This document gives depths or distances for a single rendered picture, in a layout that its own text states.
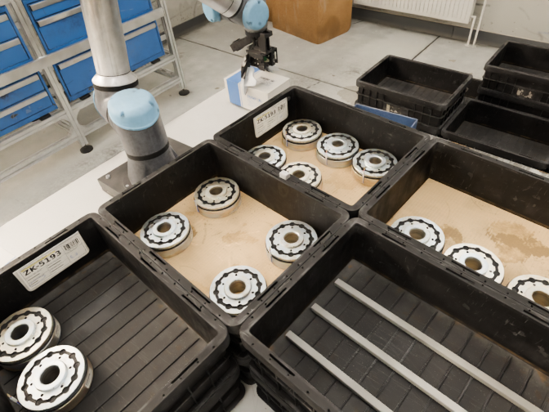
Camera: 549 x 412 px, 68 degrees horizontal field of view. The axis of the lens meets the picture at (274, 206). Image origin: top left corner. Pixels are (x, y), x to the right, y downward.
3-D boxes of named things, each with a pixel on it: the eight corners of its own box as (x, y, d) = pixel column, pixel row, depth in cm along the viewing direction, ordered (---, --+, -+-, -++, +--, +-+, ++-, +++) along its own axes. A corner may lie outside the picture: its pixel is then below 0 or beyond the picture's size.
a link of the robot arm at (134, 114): (133, 162, 102) (113, 114, 93) (115, 141, 111) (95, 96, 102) (176, 144, 106) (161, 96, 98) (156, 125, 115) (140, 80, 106)
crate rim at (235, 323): (98, 217, 81) (93, 208, 79) (211, 145, 95) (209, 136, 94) (235, 339, 60) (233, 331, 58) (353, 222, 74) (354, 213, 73)
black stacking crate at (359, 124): (219, 176, 102) (211, 138, 94) (295, 123, 116) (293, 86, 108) (350, 254, 81) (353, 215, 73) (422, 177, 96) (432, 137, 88)
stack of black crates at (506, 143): (424, 192, 187) (439, 130, 163) (450, 158, 202) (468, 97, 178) (516, 229, 167) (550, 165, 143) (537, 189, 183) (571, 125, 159)
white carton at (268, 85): (227, 101, 147) (223, 78, 141) (249, 87, 153) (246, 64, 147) (270, 117, 137) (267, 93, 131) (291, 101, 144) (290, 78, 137)
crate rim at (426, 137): (211, 145, 95) (209, 136, 94) (294, 91, 110) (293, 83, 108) (353, 222, 75) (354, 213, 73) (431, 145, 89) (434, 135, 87)
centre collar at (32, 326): (0, 337, 68) (-3, 335, 68) (27, 315, 71) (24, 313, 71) (15, 352, 66) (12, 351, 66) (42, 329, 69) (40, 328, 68)
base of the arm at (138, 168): (119, 179, 114) (106, 150, 108) (160, 153, 123) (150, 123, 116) (153, 197, 107) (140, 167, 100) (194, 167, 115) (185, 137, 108)
